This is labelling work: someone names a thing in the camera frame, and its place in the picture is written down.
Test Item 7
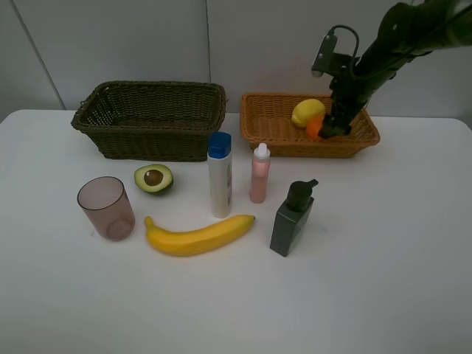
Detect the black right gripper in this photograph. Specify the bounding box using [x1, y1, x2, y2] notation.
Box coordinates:
[318, 68, 386, 139]

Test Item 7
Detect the orange mandarin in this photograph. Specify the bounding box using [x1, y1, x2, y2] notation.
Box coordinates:
[305, 116, 324, 141]

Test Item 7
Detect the yellow lemon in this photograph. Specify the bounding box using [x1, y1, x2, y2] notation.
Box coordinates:
[291, 99, 325, 129]

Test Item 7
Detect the pink bottle white cap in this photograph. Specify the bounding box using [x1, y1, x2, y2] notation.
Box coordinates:
[249, 142, 271, 204]

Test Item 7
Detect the dark green pump bottle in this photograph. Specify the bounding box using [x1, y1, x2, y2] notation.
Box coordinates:
[270, 179, 319, 257]

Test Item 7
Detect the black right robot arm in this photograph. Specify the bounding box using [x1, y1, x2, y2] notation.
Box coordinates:
[311, 1, 471, 139]

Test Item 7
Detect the orange wicker basket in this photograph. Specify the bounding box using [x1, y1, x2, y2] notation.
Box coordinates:
[240, 93, 381, 159]

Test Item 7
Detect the white bottle blue cap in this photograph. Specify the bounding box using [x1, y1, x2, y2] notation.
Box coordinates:
[207, 131, 232, 218]

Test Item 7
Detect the halved avocado with pit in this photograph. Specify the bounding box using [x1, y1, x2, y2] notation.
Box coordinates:
[133, 164, 174, 195]

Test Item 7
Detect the yellow banana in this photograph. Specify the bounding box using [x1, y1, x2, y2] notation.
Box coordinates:
[145, 215, 256, 257]

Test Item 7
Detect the dark brown wicker basket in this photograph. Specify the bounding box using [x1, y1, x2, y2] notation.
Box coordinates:
[71, 80, 226, 162]

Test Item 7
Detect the translucent pink plastic cup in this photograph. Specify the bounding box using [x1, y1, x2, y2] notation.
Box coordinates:
[77, 176, 136, 241]

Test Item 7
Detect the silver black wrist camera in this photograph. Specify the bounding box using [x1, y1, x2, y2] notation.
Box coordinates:
[311, 31, 359, 77]

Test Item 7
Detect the black camera cable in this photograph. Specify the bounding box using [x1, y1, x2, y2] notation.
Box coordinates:
[327, 24, 361, 60]

